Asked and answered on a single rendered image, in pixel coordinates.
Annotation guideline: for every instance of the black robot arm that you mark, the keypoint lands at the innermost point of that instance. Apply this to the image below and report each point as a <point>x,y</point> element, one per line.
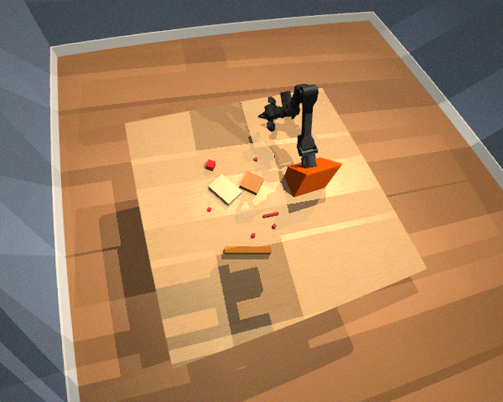
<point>307,95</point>

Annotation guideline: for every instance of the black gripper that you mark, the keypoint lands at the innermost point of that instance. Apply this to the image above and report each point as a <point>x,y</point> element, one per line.
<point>270,125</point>

